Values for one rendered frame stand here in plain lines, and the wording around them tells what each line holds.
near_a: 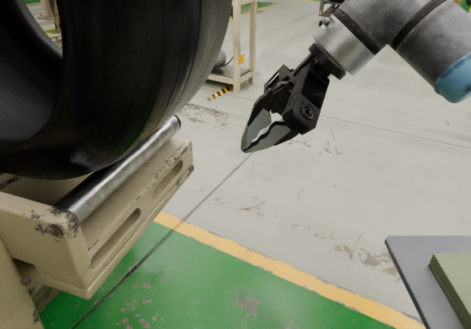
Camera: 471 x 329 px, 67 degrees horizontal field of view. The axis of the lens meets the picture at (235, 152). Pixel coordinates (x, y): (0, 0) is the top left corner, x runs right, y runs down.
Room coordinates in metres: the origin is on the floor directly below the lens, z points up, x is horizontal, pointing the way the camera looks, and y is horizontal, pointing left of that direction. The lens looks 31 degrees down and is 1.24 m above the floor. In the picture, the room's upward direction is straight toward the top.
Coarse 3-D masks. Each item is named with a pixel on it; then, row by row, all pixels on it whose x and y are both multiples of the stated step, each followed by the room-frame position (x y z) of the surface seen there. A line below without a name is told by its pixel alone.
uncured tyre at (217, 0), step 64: (0, 0) 0.78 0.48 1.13; (64, 0) 0.37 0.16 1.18; (128, 0) 0.37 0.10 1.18; (192, 0) 0.44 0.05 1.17; (0, 64) 0.73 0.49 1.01; (64, 64) 0.37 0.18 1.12; (128, 64) 0.37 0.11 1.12; (192, 64) 0.47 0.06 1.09; (0, 128) 0.58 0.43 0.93; (64, 128) 0.39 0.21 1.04; (128, 128) 0.40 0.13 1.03
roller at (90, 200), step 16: (160, 128) 0.61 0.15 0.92; (176, 128) 0.65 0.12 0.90; (144, 144) 0.56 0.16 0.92; (160, 144) 0.59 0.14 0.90; (128, 160) 0.50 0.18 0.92; (144, 160) 0.54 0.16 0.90; (96, 176) 0.45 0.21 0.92; (112, 176) 0.46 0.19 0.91; (128, 176) 0.49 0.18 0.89; (80, 192) 0.41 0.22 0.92; (96, 192) 0.42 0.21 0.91; (112, 192) 0.45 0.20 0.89; (64, 208) 0.38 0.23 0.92; (80, 208) 0.39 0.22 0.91; (96, 208) 0.41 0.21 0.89
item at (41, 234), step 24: (0, 192) 0.37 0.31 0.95; (0, 216) 0.34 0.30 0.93; (24, 216) 0.33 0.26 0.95; (48, 216) 0.33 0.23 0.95; (72, 216) 0.33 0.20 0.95; (24, 240) 0.34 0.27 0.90; (48, 240) 0.32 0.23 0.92; (72, 240) 0.32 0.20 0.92; (48, 264) 0.33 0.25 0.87; (72, 264) 0.31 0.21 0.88
